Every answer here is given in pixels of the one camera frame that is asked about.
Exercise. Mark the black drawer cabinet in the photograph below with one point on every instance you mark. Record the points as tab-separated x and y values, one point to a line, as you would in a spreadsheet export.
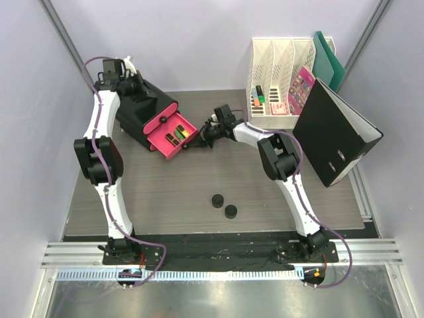
136	109

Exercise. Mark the teal plastic folder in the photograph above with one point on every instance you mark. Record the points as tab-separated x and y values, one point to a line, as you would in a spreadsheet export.
327	66

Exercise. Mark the black lever arch binder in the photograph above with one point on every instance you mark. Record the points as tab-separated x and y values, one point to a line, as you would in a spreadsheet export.
332	134

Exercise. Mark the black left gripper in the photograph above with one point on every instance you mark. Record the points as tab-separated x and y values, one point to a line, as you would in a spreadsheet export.
140	85

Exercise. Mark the green lip balm tube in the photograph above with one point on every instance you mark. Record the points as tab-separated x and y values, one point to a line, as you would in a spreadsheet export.
179	134

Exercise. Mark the white mesh file organizer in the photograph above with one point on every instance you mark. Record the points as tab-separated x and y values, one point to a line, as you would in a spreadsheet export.
274	63

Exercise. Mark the pink sticker booklet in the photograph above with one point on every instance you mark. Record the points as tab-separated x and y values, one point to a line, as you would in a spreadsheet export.
299	90

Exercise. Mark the pink sticky note pad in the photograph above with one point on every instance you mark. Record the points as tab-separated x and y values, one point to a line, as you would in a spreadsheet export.
279	109

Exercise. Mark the aluminium frame rail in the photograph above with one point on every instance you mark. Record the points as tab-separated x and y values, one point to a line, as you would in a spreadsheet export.
84	261

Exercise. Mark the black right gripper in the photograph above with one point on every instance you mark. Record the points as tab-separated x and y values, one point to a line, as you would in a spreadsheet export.
201	140

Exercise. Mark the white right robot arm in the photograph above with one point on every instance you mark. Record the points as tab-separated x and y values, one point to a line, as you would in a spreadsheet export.
281	162

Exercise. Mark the gold black lipstick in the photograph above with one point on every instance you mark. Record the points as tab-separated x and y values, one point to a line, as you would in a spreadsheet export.
183	131
172	139

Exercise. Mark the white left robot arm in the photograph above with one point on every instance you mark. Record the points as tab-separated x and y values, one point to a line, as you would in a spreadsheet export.
100	161

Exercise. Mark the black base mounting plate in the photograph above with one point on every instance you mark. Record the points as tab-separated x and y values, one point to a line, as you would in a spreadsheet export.
226	251

